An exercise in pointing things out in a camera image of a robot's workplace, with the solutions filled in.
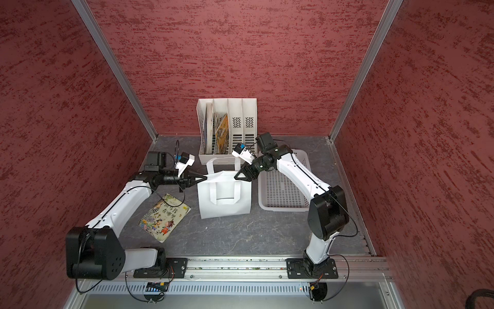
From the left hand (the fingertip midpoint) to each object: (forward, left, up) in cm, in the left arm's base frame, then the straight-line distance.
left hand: (204, 180), depth 76 cm
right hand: (+4, -14, -3) cm, 15 cm away
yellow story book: (+32, -3, -4) cm, 32 cm away
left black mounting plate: (-28, +10, -20) cm, 36 cm away
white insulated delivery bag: (-3, -6, -7) cm, 10 cm away
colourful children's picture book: (-8, +22, -21) cm, 31 cm away
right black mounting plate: (-29, -38, -11) cm, 49 cm away
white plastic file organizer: (+49, -13, -14) cm, 53 cm away
